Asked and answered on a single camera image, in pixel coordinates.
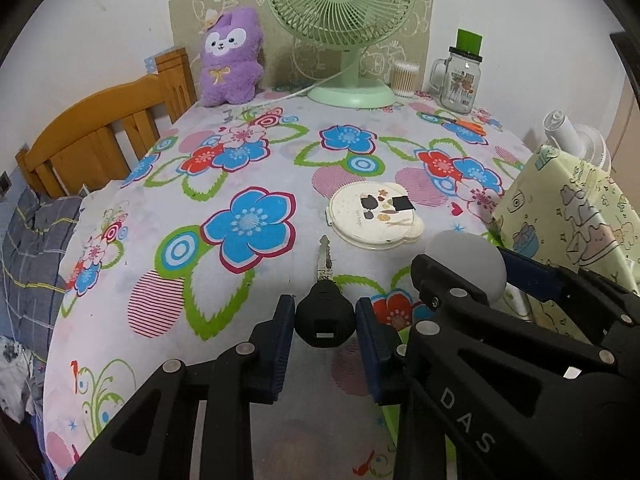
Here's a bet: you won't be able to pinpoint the cream round compact case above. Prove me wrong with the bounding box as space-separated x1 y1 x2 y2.
326 181 424 250

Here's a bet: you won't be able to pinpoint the white standing fan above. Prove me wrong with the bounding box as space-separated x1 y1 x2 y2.
542 110 611 172

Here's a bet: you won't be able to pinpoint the green desk fan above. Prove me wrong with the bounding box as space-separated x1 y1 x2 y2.
267 0 416 110

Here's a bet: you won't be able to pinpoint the yellow cartoon storage box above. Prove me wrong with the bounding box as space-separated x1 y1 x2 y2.
490 144 640 340

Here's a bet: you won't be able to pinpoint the orange scissors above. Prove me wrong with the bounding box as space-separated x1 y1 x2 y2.
439 116 486 136

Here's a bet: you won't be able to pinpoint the cotton swab container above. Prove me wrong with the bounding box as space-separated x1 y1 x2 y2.
390 61 420 98

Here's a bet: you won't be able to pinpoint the floral tablecloth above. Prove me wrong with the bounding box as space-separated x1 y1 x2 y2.
43 96 530 477

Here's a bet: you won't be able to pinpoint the black headed key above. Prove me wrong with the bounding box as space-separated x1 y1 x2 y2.
295 235 356 349

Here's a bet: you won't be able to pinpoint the white fan cable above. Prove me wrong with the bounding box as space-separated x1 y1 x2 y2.
252 66 352 106

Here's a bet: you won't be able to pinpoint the beige cartoon wall board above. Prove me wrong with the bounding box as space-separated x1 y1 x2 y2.
168 0 434 90

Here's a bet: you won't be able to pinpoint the purple plush toy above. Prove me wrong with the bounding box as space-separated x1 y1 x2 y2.
200 6 264 107

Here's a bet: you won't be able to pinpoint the white foam ball object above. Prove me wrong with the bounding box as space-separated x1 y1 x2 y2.
425 231 506 304

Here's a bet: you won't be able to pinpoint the glass mason jar mug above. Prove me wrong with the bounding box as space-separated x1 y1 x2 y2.
430 28 483 115

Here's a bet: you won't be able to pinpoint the plaid grey bedding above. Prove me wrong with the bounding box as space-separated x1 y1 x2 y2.
1 170 81 361

